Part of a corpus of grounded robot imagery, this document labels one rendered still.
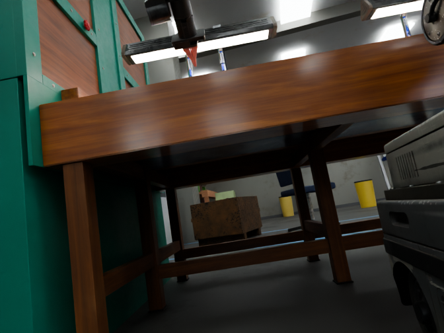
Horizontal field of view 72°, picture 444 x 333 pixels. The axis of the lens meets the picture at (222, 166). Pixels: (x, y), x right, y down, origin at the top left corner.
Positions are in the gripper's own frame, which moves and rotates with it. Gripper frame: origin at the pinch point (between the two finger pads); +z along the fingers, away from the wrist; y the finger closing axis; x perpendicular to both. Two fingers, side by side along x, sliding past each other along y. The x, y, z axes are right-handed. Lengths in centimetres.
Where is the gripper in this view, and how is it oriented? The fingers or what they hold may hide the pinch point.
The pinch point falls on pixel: (195, 63)
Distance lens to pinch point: 104.9
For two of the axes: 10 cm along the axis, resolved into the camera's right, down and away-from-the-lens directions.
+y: -9.8, 1.8, 0.6
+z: 1.7, 7.2, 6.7
